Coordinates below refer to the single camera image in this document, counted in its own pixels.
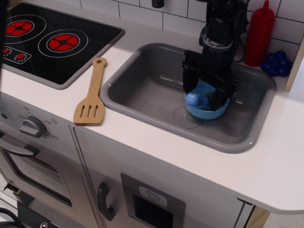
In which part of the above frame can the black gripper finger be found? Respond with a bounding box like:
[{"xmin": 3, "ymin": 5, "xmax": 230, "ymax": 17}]
[
  {"xmin": 183, "ymin": 68, "xmax": 200, "ymax": 93},
  {"xmin": 210, "ymin": 87, "xmax": 231, "ymax": 111}
]

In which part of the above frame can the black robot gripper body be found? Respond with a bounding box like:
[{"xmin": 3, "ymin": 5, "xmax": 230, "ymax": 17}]
[{"xmin": 182, "ymin": 44, "xmax": 239, "ymax": 98}]

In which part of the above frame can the light blue plastic bowl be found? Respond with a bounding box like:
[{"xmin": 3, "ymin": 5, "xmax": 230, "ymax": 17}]
[{"xmin": 185, "ymin": 82, "xmax": 230, "ymax": 120}]

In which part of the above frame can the blue and grey toy spoon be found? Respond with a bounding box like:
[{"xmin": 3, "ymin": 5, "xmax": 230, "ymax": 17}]
[{"xmin": 185, "ymin": 93, "xmax": 209, "ymax": 107}]

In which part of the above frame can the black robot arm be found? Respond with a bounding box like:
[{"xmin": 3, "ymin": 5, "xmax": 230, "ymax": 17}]
[{"xmin": 182, "ymin": 0, "xmax": 249, "ymax": 111}]

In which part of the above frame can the grey toy sink basin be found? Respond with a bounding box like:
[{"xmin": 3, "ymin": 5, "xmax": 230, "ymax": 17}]
[{"xmin": 100, "ymin": 43, "xmax": 276, "ymax": 153}]

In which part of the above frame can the blue toy grape bunch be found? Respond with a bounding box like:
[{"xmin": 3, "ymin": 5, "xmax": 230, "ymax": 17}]
[{"xmin": 260, "ymin": 50, "xmax": 292, "ymax": 77}]

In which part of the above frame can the red squeeze bottle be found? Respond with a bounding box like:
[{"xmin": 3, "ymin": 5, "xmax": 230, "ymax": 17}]
[{"xmin": 244, "ymin": 0, "xmax": 276, "ymax": 67}]

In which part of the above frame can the black hanging cylinder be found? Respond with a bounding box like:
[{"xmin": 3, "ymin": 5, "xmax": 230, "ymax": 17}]
[{"xmin": 152, "ymin": 0, "xmax": 164, "ymax": 9}]

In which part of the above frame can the wooden slotted spatula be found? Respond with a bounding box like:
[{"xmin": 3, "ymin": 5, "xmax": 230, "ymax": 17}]
[{"xmin": 73, "ymin": 57, "xmax": 107, "ymax": 126}]

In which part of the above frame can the grey dispenser panel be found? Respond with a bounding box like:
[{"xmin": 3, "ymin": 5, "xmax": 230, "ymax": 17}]
[{"xmin": 121, "ymin": 173, "xmax": 186, "ymax": 228}]

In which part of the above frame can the black toy stove top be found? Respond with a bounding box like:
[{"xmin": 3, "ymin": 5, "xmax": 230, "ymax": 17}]
[{"xmin": 1, "ymin": 3, "xmax": 124, "ymax": 90}]

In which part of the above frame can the grey oven knob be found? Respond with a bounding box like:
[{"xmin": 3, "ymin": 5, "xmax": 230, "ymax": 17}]
[{"xmin": 19, "ymin": 115, "xmax": 48, "ymax": 138}]

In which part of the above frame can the toy oven door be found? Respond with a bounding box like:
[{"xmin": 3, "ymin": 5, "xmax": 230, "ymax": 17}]
[{"xmin": 0, "ymin": 93, "xmax": 98, "ymax": 228}]

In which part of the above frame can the wooden side post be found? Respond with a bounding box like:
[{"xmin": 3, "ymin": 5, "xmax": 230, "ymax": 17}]
[{"xmin": 285, "ymin": 37, "xmax": 304, "ymax": 92}]

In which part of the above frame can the grey cabinet door handle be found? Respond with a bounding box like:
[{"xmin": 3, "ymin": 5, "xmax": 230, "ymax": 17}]
[{"xmin": 97, "ymin": 182, "xmax": 116, "ymax": 221}]

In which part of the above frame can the grey oven door handle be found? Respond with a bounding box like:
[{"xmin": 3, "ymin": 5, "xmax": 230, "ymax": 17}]
[{"xmin": 0, "ymin": 132, "xmax": 39, "ymax": 157}]

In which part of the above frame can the black cable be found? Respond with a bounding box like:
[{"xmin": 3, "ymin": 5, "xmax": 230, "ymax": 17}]
[{"xmin": 0, "ymin": 208, "xmax": 22, "ymax": 228}]

